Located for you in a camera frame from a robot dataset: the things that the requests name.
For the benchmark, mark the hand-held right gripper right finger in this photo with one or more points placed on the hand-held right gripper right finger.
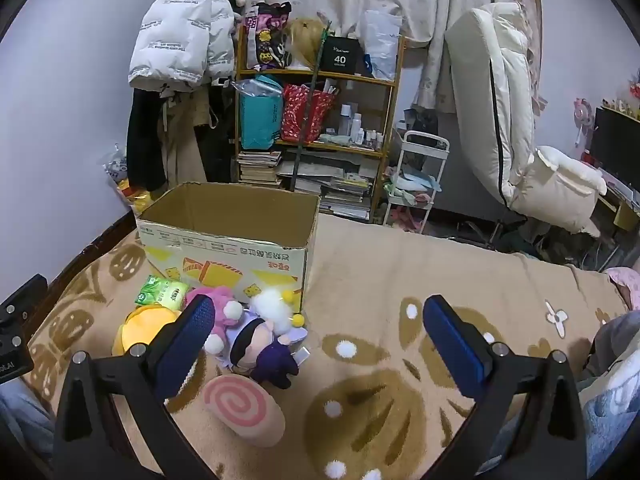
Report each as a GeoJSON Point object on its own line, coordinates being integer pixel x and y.
{"type": "Point", "coordinates": [450, 345]}

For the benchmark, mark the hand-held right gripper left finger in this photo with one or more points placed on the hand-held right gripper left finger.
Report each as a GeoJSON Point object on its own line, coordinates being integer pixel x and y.
{"type": "Point", "coordinates": [187, 340]}

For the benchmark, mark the yellow plush toy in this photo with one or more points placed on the yellow plush toy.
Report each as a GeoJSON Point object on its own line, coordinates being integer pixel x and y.
{"type": "Point", "coordinates": [142, 327]}

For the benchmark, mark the pink plush toy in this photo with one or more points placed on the pink plush toy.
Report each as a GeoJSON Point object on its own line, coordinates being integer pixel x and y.
{"type": "Point", "coordinates": [222, 305]}

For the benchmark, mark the green white carton box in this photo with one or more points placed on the green white carton box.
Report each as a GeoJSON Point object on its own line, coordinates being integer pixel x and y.
{"type": "Point", "coordinates": [162, 292]}

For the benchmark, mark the white-haired blindfolded plush doll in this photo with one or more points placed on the white-haired blindfolded plush doll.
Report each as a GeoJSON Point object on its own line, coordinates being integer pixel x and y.
{"type": "Point", "coordinates": [260, 347]}

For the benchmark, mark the pink swirl plush cushion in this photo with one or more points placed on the pink swirl plush cushion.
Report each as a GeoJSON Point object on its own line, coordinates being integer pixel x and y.
{"type": "Point", "coordinates": [245, 405]}

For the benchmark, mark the white fluffy plush toy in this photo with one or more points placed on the white fluffy plush toy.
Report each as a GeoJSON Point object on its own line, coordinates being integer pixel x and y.
{"type": "Point", "coordinates": [272, 307]}

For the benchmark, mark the printed cardboard box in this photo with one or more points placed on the printed cardboard box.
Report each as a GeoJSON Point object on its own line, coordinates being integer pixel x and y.
{"type": "Point", "coordinates": [225, 255]}

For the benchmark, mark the beige printed blanket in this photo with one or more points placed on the beige printed blanket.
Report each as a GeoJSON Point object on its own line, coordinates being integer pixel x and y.
{"type": "Point", "coordinates": [375, 310]}

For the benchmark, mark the white utility cart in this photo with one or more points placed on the white utility cart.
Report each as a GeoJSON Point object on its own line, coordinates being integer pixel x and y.
{"type": "Point", "coordinates": [417, 185]}

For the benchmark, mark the light blue fleece cloth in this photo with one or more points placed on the light blue fleece cloth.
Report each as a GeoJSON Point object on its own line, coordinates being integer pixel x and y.
{"type": "Point", "coordinates": [612, 410]}

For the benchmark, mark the plastic bag with toys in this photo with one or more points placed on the plastic bag with toys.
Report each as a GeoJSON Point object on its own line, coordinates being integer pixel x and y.
{"type": "Point", "coordinates": [120, 170]}

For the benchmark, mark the stack of books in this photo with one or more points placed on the stack of books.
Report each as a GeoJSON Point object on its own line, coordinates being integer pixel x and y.
{"type": "Point", "coordinates": [257, 167]}

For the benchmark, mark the pink pillow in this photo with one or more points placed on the pink pillow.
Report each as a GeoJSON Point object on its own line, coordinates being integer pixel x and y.
{"type": "Point", "coordinates": [627, 285]}

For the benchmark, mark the pile of magazines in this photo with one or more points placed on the pile of magazines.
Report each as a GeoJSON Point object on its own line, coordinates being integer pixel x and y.
{"type": "Point", "coordinates": [340, 190]}

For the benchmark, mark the beige hanging garment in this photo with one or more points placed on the beige hanging garment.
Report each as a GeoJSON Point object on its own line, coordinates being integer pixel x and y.
{"type": "Point", "coordinates": [182, 145]}

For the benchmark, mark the black hanging garment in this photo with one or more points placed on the black hanging garment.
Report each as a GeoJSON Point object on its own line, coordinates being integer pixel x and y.
{"type": "Point", "coordinates": [145, 140]}

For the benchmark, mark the teal bag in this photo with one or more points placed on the teal bag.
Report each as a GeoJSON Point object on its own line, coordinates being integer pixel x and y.
{"type": "Point", "coordinates": [260, 120]}

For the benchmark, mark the wooden shelf rack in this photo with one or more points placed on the wooden shelf rack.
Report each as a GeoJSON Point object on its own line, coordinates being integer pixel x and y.
{"type": "Point", "coordinates": [390, 120]}

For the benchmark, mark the group of cosmetic bottles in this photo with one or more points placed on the group of cosmetic bottles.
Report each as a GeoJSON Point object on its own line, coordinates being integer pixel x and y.
{"type": "Point", "coordinates": [357, 127]}

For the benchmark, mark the white padded chair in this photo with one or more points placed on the white padded chair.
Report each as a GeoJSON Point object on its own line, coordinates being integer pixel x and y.
{"type": "Point", "coordinates": [505, 110]}

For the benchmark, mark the green pole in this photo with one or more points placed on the green pole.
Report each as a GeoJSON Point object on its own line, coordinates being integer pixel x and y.
{"type": "Point", "coordinates": [305, 120]}

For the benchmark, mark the red gift bag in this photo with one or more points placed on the red gift bag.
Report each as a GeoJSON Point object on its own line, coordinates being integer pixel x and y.
{"type": "Point", "coordinates": [300, 115]}

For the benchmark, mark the black monitor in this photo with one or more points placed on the black monitor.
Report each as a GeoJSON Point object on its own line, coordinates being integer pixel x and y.
{"type": "Point", "coordinates": [617, 145]}

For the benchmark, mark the pink desk fan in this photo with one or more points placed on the pink desk fan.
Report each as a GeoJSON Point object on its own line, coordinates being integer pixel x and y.
{"type": "Point", "coordinates": [582, 115]}

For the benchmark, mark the black box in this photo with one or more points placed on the black box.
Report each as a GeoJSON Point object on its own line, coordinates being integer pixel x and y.
{"type": "Point", "coordinates": [340, 55]}

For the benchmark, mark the black pink patterned bag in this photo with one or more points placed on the black pink patterned bag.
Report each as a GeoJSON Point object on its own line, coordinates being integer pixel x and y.
{"type": "Point", "coordinates": [267, 40]}

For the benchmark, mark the white plastic bag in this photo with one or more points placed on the white plastic bag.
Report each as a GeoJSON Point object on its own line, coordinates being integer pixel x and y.
{"type": "Point", "coordinates": [382, 40]}

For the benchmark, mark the white puffer jacket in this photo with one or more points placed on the white puffer jacket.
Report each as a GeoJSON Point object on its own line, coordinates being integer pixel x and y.
{"type": "Point", "coordinates": [175, 25]}

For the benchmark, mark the blond wig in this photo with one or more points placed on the blond wig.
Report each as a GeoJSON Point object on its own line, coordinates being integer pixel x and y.
{"type": "Point", "coordinates": [302, 40]}

